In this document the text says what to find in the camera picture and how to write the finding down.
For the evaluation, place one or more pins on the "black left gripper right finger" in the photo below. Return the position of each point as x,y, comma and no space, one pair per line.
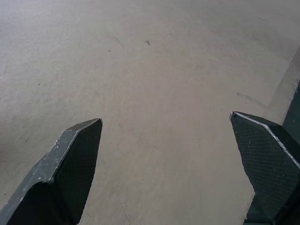
264,164

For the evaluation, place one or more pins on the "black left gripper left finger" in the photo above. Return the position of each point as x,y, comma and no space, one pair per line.
63,173

